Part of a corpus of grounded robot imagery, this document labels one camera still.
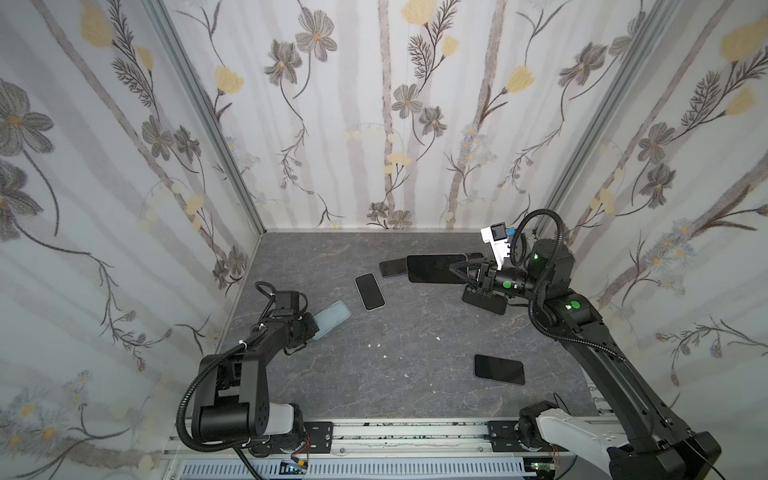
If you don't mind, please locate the black phone case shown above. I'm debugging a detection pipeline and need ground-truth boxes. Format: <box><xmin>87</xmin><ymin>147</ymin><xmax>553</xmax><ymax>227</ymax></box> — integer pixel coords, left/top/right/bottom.
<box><xmin>462</xmin><ymin>286</ymin><xmax>507</xmax><ymax>315</ymax></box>

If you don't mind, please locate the purple cased phone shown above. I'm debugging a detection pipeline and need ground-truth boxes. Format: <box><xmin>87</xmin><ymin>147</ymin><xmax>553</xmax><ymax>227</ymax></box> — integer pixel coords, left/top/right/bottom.
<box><xmin>474</xmin><ymin>354</ymin><xmax>526</xmax><ymax>385</ymax></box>
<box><xmin>406</xmin><ymin>252</ymin><xmax>483</xmax><ymax>285</ymax></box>

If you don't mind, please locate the blue phone black screen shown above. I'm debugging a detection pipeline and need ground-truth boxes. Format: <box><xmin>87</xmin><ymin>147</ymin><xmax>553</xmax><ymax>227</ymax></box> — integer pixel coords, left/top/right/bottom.
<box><xmin>356</xmin><ymin>274</ymin><xmax>385</xmax><ymax>310</ymax></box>

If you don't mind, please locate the light blue phone case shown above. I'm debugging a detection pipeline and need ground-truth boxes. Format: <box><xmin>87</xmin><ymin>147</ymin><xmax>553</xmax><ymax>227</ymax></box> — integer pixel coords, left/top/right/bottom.
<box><xmin>354</xmin><ymin>272</ymin><xmax>387</xmax><ymax>312</ymax></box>

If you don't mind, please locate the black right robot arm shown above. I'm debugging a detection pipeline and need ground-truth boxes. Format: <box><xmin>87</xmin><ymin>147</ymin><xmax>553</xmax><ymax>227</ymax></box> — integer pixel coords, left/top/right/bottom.
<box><xmin>449</xmin><ymin>209</ymin><xmax>722</xmax><ymax>479</ymax></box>

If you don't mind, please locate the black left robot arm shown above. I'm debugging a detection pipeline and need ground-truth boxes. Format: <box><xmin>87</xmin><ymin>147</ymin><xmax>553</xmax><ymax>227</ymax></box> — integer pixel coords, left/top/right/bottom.
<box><xmin>175</xmin><ymin>281</ymin><xmax>319</xmax><ymax>455</ymax></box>

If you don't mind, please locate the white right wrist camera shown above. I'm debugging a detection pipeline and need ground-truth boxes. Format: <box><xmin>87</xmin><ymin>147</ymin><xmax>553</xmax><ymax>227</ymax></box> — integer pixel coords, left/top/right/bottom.
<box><xmin>480</xmin><ymin>222</ymin><xmax>516</xmax><ymax>270</ymax></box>

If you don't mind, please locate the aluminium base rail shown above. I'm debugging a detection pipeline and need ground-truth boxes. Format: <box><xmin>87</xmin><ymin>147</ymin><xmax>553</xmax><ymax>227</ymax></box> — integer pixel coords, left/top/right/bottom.
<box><xmin>161</xmin><ymin>377</ymin><xmax>631</xmax><ymax>480</ymax></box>

